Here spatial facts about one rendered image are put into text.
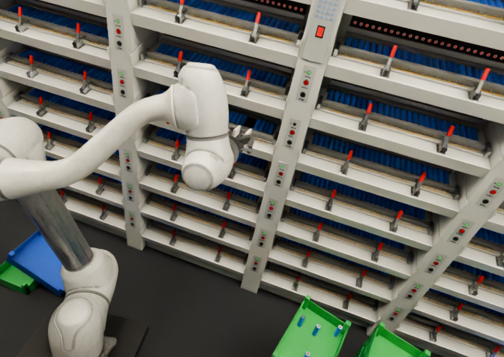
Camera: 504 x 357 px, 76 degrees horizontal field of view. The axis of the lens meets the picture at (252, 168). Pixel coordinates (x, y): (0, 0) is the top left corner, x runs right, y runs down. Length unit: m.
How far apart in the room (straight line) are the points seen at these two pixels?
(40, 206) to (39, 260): 0.86
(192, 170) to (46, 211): 0.57
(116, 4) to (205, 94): 0.69
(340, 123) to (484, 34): 0.46
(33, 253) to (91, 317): 0.83
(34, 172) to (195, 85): 0.42
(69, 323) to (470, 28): 1.44
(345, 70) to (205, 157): 0.57
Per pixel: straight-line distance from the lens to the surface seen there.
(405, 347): 1.62
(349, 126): 1.19
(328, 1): 1.07
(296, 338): 1.46
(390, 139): 1.21
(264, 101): 1.20
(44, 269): 1.98
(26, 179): 0.90
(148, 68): 1.35
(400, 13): 1.08
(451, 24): 1.10
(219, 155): 0.75
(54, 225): 1.21
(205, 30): 1.20
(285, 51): 1.12
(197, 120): 0.74
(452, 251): 1.52
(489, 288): 1.78
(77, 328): 1.24
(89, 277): 1.34
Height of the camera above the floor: 1.58
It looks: 36 degrees down
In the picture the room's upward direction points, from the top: 12 degrees clockwise
